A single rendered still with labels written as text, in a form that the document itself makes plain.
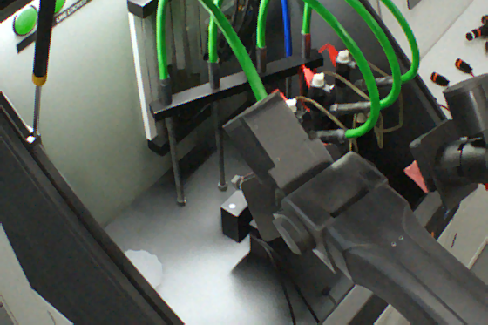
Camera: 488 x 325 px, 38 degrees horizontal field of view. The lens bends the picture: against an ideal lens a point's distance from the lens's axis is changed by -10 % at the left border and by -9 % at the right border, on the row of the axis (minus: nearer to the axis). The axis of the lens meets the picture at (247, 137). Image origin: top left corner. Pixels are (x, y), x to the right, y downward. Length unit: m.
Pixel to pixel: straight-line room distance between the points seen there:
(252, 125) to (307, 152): 0.05
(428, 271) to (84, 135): 0.91
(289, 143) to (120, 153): 0.83
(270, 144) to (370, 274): 0.15
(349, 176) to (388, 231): 0.07
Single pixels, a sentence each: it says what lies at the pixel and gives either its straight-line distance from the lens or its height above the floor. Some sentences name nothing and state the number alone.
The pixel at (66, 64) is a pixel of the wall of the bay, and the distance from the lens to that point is 1.20.
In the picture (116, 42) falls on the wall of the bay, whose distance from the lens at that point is 1.27.
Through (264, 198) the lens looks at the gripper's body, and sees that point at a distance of 0.74.
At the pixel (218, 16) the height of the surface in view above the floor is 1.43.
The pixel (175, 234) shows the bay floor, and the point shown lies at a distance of 1.46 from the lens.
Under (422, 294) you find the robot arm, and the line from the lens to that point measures 0.49.
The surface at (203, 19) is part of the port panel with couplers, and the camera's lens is 1.44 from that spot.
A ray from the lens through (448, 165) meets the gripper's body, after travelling 0.91.
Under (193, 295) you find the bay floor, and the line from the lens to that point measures 1.38.
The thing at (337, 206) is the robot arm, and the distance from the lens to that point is 0.57.
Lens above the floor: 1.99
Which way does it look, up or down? 46 degrees down
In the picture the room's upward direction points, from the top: 2 degrees counter-clockwise
